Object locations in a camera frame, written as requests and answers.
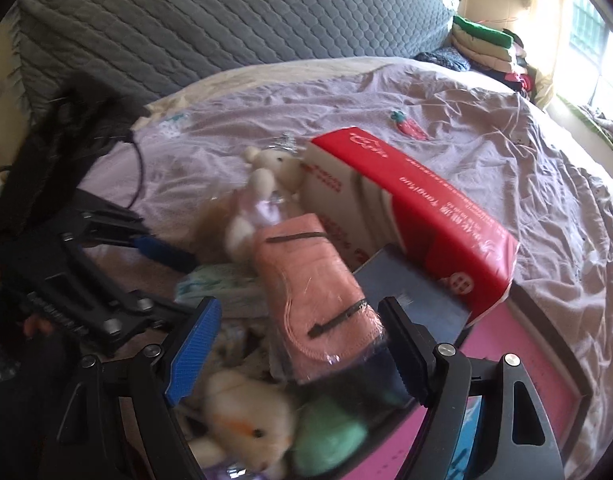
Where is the green patterned tissue packet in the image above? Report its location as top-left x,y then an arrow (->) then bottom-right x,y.
174,262 -> 267,321

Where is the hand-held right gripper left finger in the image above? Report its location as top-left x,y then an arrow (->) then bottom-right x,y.
51,296 -> 223,480

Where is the pink face mask pack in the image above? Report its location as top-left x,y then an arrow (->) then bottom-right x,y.
251,212 -> 392,386

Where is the stack of folded clothes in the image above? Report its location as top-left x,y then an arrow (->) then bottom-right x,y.
414,14 -> 537,98

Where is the window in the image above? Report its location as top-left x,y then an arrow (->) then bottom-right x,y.
569,0 -> 613,106

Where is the green soft sponge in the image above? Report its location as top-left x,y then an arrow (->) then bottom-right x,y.
291,395 -> 370,476

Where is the patterned cloth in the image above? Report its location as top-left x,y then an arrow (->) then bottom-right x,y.
561,95 -> 613,161

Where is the grey quilted headboard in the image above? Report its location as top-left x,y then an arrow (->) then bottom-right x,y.
11,0 -> 460,126

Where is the black cloth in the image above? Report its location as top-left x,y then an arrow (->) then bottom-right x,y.
1,72 -> 152,241

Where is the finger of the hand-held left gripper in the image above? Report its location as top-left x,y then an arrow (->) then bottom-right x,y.
79,208 -> 200,273
111,296 -> 193,333

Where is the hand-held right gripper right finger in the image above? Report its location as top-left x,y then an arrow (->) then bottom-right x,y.
377,296 -> 567,480

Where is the person's left hand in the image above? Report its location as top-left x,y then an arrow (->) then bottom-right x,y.
21,312 -> 54,338

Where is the cream curtain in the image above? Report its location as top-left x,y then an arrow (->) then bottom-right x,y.
529,0 -> 575,111

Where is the dark blue box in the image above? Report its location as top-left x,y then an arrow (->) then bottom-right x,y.
351,244 -> 472,348

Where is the red and white carton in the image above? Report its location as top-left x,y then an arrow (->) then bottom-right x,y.
299,126 -> 521,323

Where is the black cable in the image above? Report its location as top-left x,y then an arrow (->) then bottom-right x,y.
126,130 -> 148,209

